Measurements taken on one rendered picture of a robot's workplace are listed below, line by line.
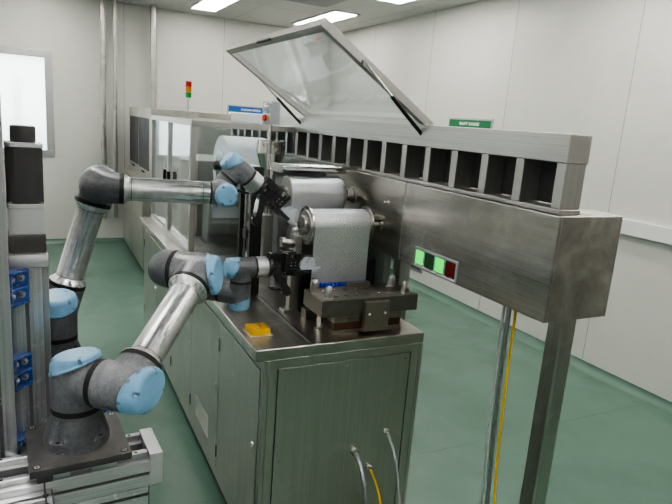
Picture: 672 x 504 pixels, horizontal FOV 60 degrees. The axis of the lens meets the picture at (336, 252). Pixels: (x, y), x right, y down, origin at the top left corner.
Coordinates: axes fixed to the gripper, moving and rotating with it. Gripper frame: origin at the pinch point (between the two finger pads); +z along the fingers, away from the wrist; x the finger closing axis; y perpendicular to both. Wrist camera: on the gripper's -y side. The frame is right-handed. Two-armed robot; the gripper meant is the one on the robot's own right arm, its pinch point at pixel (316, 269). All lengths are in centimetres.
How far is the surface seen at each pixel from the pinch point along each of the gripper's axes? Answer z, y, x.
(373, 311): 13.3, -10.5, -22.0
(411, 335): 28.1, -19.7, -26.0
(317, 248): -0.4, 8.3, -0.2
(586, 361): 263, -103, 80
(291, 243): -7.7, 8.6, 7.9
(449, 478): 80, -109, 3
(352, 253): 14.7, 5.8, -0.3
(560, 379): 49, -17, -77
